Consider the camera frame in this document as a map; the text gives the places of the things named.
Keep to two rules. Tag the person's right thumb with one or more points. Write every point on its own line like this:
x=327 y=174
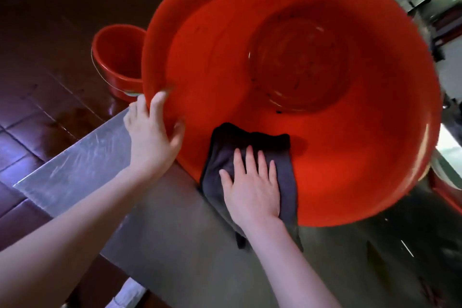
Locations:
x=226 y=179

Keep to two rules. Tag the person's left little finger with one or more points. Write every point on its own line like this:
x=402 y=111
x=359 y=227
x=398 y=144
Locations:
x=126 y=120

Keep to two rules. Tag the person's left thumb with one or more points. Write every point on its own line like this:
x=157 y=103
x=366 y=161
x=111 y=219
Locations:
x=177 y=138

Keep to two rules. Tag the shiny steel bowl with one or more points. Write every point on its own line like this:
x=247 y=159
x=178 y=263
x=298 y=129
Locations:
x=447 y=159

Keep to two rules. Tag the person's left hand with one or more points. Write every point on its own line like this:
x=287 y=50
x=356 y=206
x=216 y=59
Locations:
x=149 y=145

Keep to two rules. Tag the person's left middle finger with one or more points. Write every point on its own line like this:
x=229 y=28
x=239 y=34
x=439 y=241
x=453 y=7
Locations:
x=142 y=105

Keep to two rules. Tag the large red plastic basin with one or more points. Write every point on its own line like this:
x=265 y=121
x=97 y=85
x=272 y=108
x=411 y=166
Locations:
x=361 y=159

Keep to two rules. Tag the person's right forearm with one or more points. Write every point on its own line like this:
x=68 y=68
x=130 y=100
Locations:
x=288 y=268

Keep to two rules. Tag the person's right middle finger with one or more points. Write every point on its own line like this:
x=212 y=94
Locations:
x=251 y=161

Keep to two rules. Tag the small red plastic bucket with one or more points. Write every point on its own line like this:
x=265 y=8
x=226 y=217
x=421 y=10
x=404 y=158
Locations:
x=115 y=55

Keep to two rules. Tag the person's left forearm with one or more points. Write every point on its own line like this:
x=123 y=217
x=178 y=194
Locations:
x=72 y=239

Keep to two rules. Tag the person's right hand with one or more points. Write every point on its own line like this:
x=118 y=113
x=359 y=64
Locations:
x=254 y=196

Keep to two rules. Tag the person's right little finger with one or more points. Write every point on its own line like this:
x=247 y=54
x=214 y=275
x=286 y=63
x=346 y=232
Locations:
x=273 y=172

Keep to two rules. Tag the dark grey cleaning cloth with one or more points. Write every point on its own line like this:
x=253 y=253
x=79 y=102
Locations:
x=223 y=145

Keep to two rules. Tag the person's white shoe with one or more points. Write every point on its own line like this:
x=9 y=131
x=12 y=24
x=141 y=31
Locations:
x=126 y=295

